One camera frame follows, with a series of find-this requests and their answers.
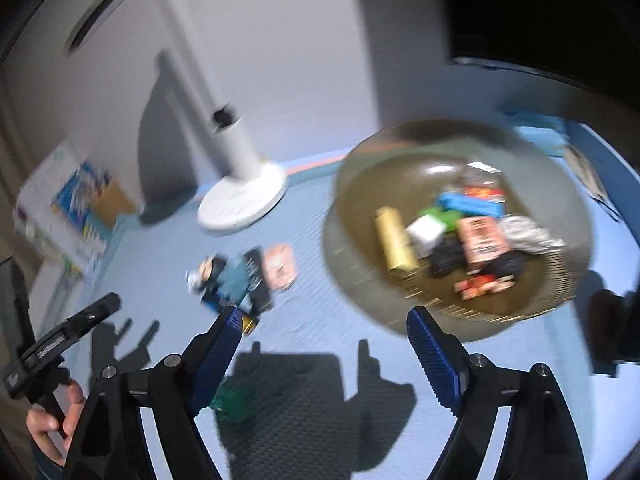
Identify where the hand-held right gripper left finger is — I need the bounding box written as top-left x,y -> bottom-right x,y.
64,305 -> 246,480

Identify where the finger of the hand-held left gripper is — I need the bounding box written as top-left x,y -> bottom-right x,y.
47,292 -> 123,346

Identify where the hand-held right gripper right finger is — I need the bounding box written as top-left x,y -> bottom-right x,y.
406,306 -> 590,480

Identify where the green crystal toy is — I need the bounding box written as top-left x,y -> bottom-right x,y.
210,374 -> 252,424

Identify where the black dinosaur figure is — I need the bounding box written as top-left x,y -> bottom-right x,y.
429,236 -> 472,279

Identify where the black round figure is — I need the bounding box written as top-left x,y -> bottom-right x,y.
491,251 -> 525,282

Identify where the gold lighter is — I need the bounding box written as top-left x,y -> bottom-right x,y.
375,206 -> 419,277

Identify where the white charger block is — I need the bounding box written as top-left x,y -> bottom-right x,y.
405,214 -> 447,257

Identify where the pink printed carton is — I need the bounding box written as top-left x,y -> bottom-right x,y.
457,216 -> 510,267

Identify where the green toy block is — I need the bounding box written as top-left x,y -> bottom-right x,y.
425,207 -> 462,233

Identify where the silver foil packet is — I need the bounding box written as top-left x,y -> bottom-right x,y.
501,214 -> 567,257

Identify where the red printed box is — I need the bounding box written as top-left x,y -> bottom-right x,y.
462,184 -> 507,204

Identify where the person's left hand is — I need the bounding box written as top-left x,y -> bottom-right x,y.
26,379 -> 88,467

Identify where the blue textured desk mat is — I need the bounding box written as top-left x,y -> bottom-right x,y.
47,145 -> 640,480

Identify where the pale pink packet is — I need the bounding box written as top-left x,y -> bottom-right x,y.
264,243 -> 300,294

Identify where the row of books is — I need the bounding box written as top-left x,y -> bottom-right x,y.
14,141 -> 114,277

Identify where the white desk lamp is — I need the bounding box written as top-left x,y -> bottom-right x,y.
65,0 -> 290,234

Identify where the dark monitor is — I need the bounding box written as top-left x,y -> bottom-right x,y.
440,0 -> 640,127

